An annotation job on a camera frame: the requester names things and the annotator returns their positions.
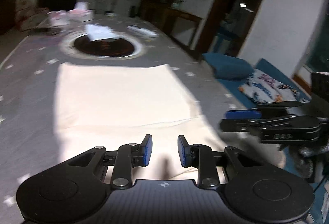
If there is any white water dispenser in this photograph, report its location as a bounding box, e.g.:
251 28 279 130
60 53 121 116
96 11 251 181
96 0 111 12

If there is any butterfly print pillow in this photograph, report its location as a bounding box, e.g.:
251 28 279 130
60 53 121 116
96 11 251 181
238 70 310 105

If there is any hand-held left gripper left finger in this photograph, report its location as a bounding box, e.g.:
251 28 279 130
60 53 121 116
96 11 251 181
67 134 153 188

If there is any round built-in cooktop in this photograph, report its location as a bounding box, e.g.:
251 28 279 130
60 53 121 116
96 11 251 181
60 33 146 60

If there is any cream sweater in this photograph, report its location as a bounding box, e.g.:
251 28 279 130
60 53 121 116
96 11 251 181
53 62 287 181

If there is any blue sofa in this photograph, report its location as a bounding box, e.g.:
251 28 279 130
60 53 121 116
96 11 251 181
216 58 329 224

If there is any white remote control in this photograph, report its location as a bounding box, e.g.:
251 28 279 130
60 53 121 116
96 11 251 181
127 25 160 38

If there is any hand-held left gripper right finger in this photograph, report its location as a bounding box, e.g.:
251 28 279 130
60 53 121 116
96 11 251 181
177 135 255 188

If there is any pink tissue box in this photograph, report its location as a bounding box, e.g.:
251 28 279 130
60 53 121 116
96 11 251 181
67 2 93 22

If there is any blue plastic stool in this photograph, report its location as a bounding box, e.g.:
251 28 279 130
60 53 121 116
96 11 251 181
211 31 242 58

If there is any grey star-print tablecloth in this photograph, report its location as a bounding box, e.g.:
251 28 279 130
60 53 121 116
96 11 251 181
0 14 283 224

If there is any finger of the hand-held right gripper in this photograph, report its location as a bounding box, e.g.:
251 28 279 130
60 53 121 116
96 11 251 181
220 118 263 134
225 101 304 120

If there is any wooden desk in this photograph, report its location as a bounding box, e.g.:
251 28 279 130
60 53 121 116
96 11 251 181
140 4 206 46

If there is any black phone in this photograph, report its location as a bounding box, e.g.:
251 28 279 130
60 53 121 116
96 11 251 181
29 28 62 35

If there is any white tissue pack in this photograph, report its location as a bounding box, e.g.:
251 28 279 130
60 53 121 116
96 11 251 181
49 10 70 27

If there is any blue sofa cushion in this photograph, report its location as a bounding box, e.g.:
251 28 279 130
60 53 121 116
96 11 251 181
202 53 255 81

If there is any white tissue paper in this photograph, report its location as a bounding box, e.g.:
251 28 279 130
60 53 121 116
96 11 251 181
85 24 117 41

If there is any dotted children's play tent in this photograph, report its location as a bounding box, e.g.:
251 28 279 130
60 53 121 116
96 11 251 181
14 0 49 31

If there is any dark wooden door frame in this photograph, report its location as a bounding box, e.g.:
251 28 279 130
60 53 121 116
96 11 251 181
206 0 274 60

